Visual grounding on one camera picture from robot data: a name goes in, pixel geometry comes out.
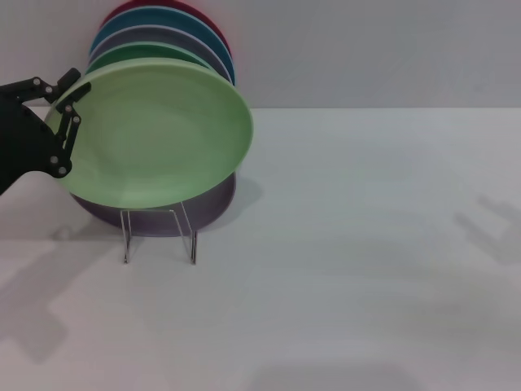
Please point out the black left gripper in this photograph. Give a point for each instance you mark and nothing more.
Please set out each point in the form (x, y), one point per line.
(20, 142)

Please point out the light green plate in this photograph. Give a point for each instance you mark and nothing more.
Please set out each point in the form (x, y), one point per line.
(163, 134)

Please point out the dark green plate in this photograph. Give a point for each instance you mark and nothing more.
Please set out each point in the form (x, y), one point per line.
(154, 51)

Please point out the lavender grey plate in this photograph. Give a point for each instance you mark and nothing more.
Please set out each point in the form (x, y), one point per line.
(163, 34)

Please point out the dark teal plate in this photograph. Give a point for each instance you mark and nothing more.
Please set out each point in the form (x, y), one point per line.
(163, 18)

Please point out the purple plate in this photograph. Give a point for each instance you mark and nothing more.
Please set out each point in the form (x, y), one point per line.
(211, 207)

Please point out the crimson red plate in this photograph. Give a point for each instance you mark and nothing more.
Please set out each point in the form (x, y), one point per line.
(221, 32)

